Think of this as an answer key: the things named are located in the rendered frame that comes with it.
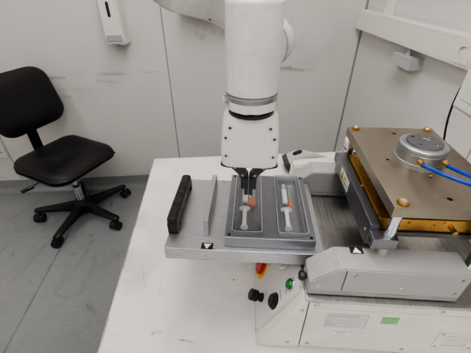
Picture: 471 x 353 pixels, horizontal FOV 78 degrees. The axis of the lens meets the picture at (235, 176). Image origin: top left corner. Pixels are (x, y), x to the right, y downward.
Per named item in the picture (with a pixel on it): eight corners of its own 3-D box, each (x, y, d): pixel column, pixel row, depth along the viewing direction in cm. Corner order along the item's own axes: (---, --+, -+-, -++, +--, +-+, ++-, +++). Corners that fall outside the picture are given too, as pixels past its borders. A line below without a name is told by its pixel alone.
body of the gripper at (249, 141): (218, 111, 45) (219, 171, 52) (284, 113, 45) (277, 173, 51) (222, 94, 52) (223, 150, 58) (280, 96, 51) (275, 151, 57)
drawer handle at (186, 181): (192, 188, 69) (190, 174, 67) (178, 234, 57) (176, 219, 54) (183, 187, 69) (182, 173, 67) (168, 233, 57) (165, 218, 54)
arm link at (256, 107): (220, 99, 44) (221, 118, 46) (279, 100, 43) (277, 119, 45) (225, 82, 51) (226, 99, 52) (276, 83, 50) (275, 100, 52)
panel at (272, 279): (256, 232, 87) (289, 188, 77) (255, 335, 62) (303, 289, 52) (250, 230, 86) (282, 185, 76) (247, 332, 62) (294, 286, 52)
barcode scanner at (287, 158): (328, 161, 120) (331, 144, 115) (334, 171, 113) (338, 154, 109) (279, 163, 119) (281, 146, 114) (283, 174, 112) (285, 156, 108)
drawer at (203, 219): (305, 195, 73) (310, 169, 68) (321, 269, 55) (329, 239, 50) (188, 190, 74) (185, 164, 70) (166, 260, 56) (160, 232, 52)
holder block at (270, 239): (301, 185, 70) (302, 176, 68) (314, 251, 53) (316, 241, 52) (232, 183, 71) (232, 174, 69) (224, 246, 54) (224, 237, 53)
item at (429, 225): (420, 171, 66) (437, 134, 60) (483, 247, 48) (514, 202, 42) (343, 169, 67) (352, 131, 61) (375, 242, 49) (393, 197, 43)
